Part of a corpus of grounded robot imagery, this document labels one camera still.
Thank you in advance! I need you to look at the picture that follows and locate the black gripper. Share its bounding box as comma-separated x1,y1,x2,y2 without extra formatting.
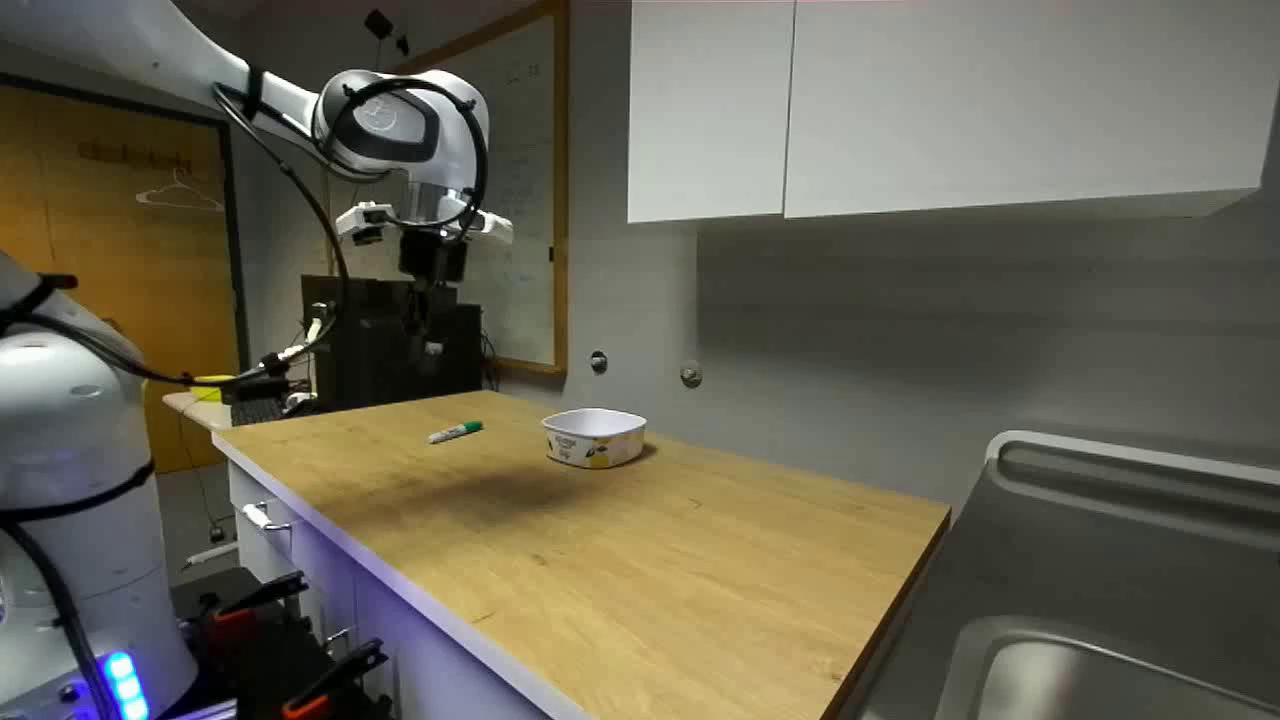
394,220,473,288

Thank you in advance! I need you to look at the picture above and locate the green capped Sharpie marker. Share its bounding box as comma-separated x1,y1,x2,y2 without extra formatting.
425,418,487,448

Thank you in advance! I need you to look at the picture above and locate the white paper bowl container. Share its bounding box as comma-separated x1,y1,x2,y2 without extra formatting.
537,404,653,472

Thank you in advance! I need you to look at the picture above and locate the black box appliance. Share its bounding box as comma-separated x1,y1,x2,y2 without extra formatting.
296,271,487,413

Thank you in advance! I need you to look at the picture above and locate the wood framed whiteboard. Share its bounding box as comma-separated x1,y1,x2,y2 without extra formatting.
315,0,577,392

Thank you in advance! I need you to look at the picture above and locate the black table edge device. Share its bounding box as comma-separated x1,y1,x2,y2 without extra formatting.
229,373,322,430

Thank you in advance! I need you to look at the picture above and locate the black ceiling fixture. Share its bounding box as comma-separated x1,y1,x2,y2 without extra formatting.
360,8,414,61

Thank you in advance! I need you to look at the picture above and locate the narrow white cabinet door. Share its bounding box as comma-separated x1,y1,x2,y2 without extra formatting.
624,0,800,229

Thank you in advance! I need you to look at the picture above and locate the orange wooden door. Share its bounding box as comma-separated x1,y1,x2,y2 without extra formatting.
0,76,248,478

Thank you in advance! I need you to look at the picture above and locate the white counter base cabinet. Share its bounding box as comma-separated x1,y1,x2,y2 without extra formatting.
210,438,592,720

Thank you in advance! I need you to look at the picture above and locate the black orange clamp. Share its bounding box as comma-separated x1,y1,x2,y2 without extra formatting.
277,635,392,720
194,567,313,649

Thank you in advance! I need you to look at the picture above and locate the wide white cabinet door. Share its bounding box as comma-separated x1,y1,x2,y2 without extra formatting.
778,0,1280,223

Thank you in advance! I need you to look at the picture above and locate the stainless steel sink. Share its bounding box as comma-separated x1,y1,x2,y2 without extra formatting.
851,424,1280,720

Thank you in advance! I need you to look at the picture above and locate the light wrist camera box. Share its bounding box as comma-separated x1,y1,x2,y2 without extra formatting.
331,196,402,249

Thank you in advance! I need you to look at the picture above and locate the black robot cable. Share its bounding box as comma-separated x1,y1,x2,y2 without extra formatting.
0,82,355,392

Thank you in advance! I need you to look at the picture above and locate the silver drawer handle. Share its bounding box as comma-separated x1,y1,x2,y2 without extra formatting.
236,495,296,539

